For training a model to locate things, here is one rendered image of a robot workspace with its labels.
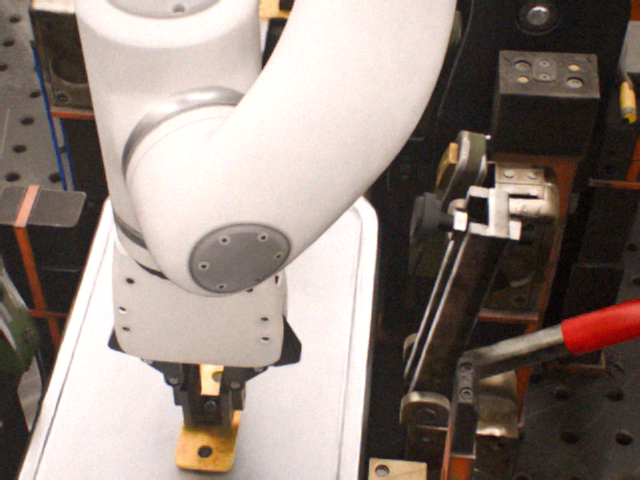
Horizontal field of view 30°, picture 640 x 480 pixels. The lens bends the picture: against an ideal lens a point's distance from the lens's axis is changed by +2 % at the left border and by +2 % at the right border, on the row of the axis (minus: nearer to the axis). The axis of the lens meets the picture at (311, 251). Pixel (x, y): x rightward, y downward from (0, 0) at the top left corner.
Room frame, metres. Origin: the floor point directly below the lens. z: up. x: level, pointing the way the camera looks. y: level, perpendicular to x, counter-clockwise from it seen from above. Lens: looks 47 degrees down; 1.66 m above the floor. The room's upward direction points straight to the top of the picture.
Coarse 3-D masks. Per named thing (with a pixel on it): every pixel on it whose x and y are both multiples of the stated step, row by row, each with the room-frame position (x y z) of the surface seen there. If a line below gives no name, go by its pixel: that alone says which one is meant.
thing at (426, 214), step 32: (480, 192) 0.46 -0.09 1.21; (416, 224) 0.44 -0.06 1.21; (448, 224) 0.44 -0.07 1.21; (480, 224) 0.44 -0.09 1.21; (512, 224) 0.44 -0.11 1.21; (448, 256) 0.46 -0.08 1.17; (480, 256) 0.43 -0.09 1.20; (448, 288) 0.43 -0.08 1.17; (480, 288) 0.43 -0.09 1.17; (448, 320) 0.43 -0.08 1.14; (416, 352) 0.46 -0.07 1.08; (448, 352) 0.43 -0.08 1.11; (416, 384) 0.43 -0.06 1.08; (448, 384) 0.43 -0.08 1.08
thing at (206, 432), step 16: (208, 368) 0.50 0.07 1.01; (208, 384) 0.48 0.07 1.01; (208, 400) 0.46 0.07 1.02; (208, 416) 0.45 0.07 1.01; (240, 416) 0.46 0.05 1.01; (192, 432) 0.44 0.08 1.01; (208, 432) 0.44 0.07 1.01; (224, 432) 0.44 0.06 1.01; (176, 448) 0.43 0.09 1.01; (192, 448) 0.43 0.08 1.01; (224, 448) 0.43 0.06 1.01; (176, 464) 0.42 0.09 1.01; (192, 464) 0.42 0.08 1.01; (208, 464) 0.42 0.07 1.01; (224, 464) 0.42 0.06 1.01
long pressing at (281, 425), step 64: (320, 256) 0.61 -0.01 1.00; (320, 320) 0.55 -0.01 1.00; (64, 384) 0.49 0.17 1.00; (128, 384) 0.49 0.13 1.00; (256, 384) 0.49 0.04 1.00; (320, 384) 0.49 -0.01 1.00; (64, 448) 0.44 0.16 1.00; (128, 448) 0.44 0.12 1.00; (256, 448) 0.44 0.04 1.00; (320, 448) 0.44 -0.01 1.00
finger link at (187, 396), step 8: (144, 360) 0.45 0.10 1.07; (152, 360) 0.45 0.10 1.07; (160, 368) 0.45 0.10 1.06; (184, 368) 0.46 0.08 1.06; (192, 368) 0.46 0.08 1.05; (184, 376) 0.45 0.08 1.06; (192, 376) 0.46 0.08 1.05; (200, 376) 0.47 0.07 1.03; (184, 384) 0.45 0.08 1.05; (192, 384) 0.45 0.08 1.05; (200, 384) 0.47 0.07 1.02; (176, 392) 0.45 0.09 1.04; (184, 392) 0.44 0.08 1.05; (192, 392) 0.45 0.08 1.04; (200, 392) 0.47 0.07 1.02; (176, 400) 0.45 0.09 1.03; (184, 400) 0.44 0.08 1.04; (192, 400) 0.45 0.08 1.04; (184, 408) 0.44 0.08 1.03; (192, 408) 0.45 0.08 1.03; (184, 416) 0.44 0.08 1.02; (192, 416) 0.45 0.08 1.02; (184, 424) 0.45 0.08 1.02; (192, 424) 0.45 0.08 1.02
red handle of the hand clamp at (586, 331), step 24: (600, 312) 0.44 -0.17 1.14; (624, 312) 0.43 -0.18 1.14; (528, 336) 0.44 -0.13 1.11; (552, 336) 0.44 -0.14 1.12; (576, 336) 0.43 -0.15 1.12; (600, 336) 0.43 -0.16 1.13; (624, 336) 0.43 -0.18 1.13; (480, 360) 0.44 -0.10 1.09; (504, 360) 0.43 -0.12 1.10; (528, 360) 0.43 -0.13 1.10
